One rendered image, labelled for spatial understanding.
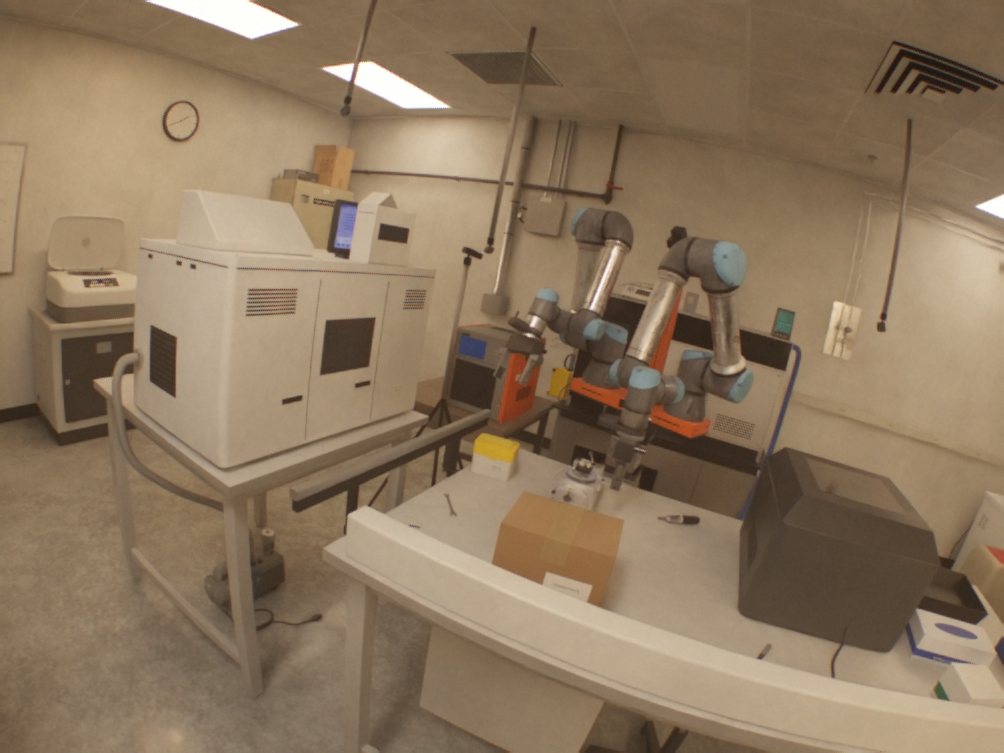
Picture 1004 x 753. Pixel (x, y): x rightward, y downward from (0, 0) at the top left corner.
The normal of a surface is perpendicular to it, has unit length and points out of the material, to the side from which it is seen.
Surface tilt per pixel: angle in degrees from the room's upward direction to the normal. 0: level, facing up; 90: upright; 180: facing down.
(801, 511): 51
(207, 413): 90
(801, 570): 90
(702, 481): 90
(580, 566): 90
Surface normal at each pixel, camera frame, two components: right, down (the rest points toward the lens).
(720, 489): -0.43, 0.13
